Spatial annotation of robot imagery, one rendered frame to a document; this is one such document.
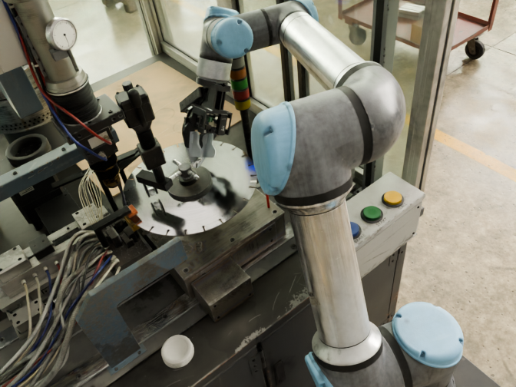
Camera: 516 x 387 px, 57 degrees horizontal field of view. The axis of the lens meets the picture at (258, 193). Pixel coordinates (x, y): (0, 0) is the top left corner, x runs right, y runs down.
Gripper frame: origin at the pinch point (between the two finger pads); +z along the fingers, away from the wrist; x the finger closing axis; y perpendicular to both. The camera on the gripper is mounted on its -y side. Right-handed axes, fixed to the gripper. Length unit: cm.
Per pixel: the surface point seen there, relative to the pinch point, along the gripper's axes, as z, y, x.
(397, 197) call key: -2.3, 34.4, 34.2
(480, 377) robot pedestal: 24, 65, 33
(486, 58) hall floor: -48, -76, 252
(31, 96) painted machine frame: -11.8, -4.4, -36.2
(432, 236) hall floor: 37, -8, 133
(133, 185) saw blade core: 8.8, -8.3, -11.4
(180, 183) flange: 5.3, 1.0, -3.8
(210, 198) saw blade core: 6.2, 8.7, 0.2
